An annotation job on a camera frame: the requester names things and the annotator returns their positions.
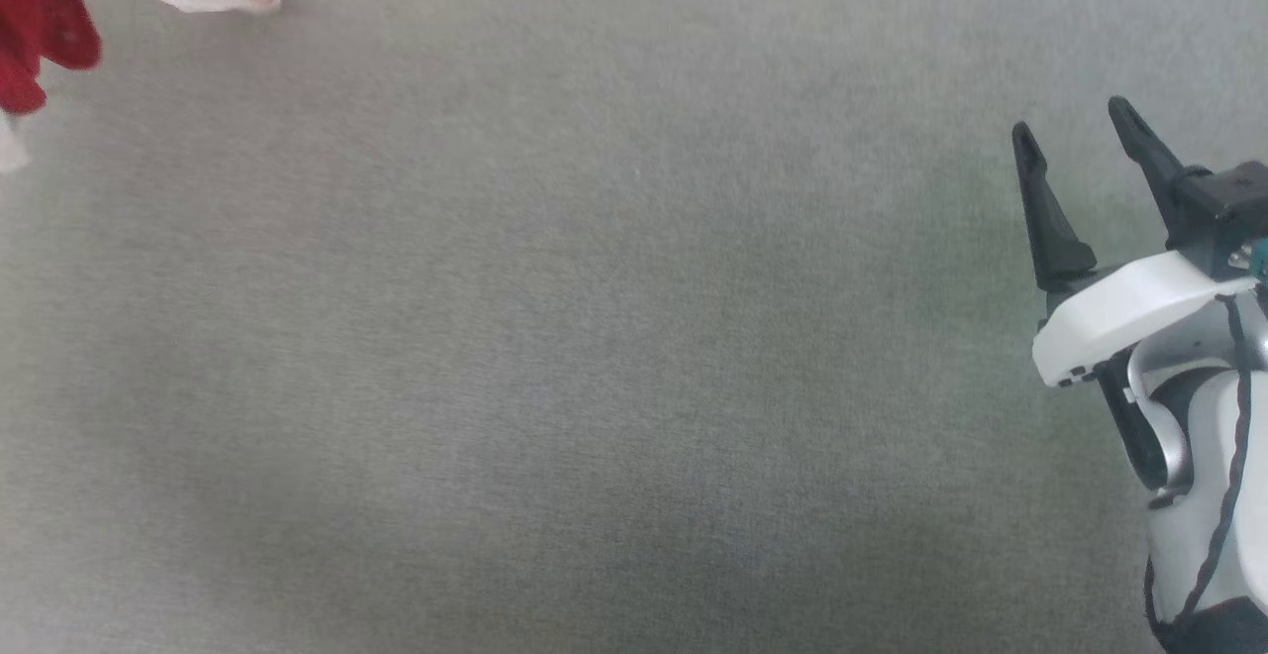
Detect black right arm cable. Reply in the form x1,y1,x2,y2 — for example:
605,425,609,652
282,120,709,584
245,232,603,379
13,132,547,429
1142,292,1252,651

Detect red and white jersey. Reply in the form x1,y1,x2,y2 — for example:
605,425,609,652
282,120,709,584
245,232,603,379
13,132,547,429
0,0,285,175

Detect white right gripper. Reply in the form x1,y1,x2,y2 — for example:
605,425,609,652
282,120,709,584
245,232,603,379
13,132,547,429
1011,95,1261,389

